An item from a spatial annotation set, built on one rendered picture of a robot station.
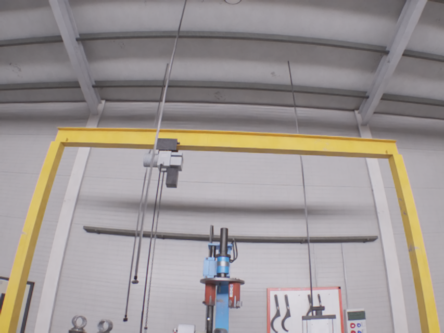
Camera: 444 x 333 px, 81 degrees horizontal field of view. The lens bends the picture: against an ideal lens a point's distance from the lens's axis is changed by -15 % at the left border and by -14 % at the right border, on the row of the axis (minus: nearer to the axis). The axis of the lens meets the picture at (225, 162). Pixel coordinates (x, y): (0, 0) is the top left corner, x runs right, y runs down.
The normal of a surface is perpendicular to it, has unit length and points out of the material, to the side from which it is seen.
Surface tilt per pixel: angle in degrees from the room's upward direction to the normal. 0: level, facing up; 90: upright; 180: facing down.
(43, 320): 90
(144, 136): 90
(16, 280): 90
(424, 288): 90
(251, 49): 173
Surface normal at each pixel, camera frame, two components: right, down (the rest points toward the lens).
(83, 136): 0.02, -0.50
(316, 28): -0.03, 0.80
